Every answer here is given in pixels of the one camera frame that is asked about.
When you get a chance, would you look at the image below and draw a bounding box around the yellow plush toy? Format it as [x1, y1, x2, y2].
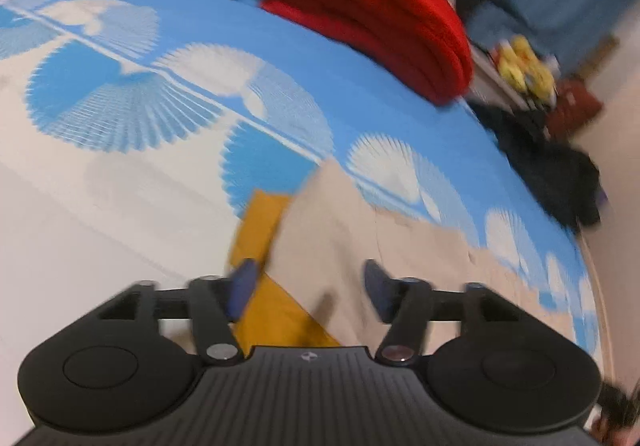
[496, 36, 536, 85]
[522, 60, 559, 102]

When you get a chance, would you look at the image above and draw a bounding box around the blue and white printed bedsheet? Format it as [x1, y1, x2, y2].
[0, 0, 606, 377]

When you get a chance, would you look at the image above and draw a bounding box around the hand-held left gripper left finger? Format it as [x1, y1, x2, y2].
[95, 258, 262, 368]

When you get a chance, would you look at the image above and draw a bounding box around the beige and yellow hooded jacket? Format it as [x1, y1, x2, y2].
[227, 165, 582, 350]

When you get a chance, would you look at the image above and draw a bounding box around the maroon pillow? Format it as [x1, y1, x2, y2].
[546, 78, 604, 141]

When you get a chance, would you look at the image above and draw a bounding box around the red folded blanket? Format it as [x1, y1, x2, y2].
[260, 0, 475, 107]

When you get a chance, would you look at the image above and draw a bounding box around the black garment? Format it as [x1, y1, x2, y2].
[469, 102, 602, 233]

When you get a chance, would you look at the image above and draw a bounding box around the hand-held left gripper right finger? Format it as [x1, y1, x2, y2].
[363, 259, 529, 365]

